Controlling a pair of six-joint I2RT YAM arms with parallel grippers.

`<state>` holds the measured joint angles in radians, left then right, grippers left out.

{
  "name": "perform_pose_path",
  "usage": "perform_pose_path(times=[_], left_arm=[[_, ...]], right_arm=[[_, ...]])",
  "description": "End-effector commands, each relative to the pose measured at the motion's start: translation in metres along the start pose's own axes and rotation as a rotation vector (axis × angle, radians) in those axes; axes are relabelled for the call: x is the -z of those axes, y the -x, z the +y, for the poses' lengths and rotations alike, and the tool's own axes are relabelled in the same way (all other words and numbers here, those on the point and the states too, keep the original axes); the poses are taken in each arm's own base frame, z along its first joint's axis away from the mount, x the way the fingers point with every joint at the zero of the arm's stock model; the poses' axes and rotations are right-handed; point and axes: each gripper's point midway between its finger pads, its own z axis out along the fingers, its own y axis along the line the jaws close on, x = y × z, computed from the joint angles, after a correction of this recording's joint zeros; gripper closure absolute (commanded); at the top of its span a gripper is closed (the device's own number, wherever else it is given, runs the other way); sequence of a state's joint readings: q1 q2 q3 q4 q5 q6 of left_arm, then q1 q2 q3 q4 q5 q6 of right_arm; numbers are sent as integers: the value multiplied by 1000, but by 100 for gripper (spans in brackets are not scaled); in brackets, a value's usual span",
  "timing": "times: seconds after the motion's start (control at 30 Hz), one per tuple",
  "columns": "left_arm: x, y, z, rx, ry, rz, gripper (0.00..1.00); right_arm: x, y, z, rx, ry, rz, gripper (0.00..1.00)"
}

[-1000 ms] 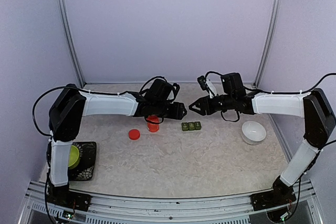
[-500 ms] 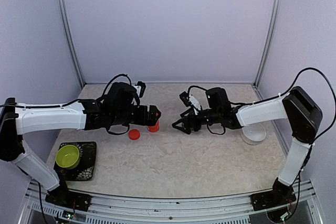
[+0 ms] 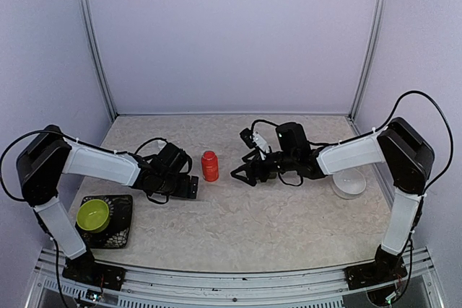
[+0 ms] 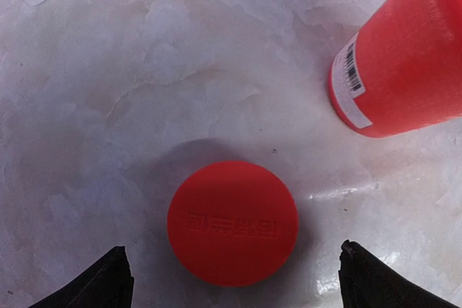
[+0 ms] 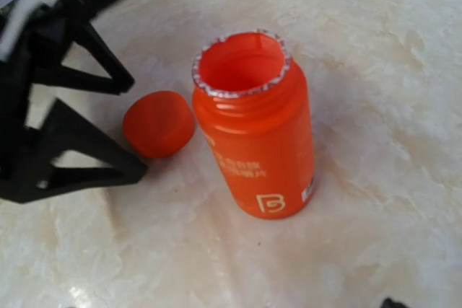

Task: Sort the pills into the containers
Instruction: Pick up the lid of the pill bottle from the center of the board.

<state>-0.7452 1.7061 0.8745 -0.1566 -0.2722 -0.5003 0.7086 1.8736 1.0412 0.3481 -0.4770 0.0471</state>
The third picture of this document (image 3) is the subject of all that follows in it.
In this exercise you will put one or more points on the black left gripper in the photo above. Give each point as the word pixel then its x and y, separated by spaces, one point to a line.
pixel 183 192

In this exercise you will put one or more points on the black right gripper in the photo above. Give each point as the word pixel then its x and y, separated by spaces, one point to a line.
pixel 251 179

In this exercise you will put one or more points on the red bottle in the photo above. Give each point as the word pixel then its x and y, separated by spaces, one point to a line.
pixel 210 166

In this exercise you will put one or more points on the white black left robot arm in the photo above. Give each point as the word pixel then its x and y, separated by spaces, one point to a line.
pixel 52 154

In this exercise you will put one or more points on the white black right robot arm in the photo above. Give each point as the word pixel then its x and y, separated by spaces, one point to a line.
pixel 395 143

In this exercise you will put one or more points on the black patterned square plate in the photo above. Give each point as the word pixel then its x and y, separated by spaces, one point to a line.
pixel 115 234

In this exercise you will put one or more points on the white bowl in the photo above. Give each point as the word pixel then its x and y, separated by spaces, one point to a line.
pixel 349 184

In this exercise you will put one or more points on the green bowl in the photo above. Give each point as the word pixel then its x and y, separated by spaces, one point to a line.
pixel 93 216

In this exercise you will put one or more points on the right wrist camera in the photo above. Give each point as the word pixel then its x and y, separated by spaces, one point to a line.
pixel 253 140

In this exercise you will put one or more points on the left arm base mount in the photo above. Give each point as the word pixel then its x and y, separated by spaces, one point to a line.
pixel 97 274

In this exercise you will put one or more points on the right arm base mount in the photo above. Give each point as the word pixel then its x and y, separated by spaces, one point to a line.
pixel 370 274

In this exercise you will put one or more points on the front aluminium rail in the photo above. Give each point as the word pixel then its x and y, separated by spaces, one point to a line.
pixel 145 286

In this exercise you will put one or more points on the right aluminium frame post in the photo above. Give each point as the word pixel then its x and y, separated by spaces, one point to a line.
pixel 372 43

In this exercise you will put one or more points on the aluminium frame post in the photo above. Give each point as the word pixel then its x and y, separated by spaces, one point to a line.
pixel 372 43
pixel 96 60

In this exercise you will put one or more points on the left aluminium frame post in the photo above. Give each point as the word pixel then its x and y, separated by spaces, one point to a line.
pixel 96 60

